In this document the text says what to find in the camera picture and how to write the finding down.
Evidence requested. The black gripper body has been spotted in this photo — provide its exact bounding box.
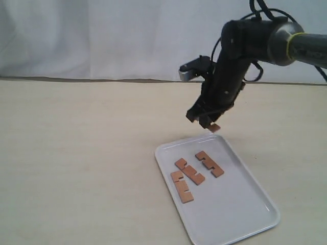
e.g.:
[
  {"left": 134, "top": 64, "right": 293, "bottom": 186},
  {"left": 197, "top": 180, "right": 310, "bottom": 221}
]
[{"left": 202, "top": 50, "right": 252, "bottom": 115}]

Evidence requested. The notched wooden plank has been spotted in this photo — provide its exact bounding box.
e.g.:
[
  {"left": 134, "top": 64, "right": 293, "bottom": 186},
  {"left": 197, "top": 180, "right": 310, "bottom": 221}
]
[
  {"left": 195, "top": 151, "right": 224, "bottom": 178},
  {"left": 170, "top": 170, "right": 194, "bottom": 204},
  {"left": 207, "top": 124, "right": 221, "bottom": 133},
  {"left": 175, "top": 158, "right": 205, "bottom": 185}
]

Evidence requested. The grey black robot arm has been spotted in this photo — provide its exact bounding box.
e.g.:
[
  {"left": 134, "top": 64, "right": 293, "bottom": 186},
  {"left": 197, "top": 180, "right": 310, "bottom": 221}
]
[{"left": 179, "top": 17, "right": 326, "bottom": 130}]

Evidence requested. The white plastic tray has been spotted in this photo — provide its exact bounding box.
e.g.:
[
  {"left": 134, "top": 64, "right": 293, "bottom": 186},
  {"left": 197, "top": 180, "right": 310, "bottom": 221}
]
[{"left": 155, "top": 134, "right": 280, "bottom": 244}]

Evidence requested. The white backdrop cloth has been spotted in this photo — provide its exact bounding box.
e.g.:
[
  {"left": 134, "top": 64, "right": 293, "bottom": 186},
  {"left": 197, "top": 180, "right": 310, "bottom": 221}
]
[{"left": 0, "top": 0, "right": 327, "bottom": 85}]

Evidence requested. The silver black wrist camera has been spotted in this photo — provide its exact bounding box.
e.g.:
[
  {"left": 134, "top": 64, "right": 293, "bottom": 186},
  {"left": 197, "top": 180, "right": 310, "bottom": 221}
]
[{"left": 178, "top": 55, "right": 216, "bottom": 82}]

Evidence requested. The black cable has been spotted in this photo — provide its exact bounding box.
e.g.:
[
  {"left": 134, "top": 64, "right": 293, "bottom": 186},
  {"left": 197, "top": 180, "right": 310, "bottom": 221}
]
[{"left": 209, "top": 0, "right": 327, "bottom": 85}]

